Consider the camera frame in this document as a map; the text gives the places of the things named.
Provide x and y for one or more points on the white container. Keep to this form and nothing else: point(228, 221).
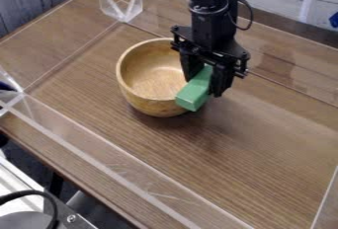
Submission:
point(319, 13)

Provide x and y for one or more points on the green rectangular block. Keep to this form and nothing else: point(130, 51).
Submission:
point(192, 95)

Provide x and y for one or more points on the brown wooden bowl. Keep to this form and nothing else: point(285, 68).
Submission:
point(150, 77)

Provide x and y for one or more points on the clear acrylic corner bracket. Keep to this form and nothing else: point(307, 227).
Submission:
point(122, 10)

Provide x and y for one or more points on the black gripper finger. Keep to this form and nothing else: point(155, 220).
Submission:
point(222, 78)
point(191, 65)

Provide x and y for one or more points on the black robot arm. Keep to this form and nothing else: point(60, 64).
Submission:
point(215, 5)

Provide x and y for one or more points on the clear acrylic front barrier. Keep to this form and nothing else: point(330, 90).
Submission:
point(170, 172)

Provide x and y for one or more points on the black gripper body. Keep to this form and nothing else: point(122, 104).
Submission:
point(210, 38)

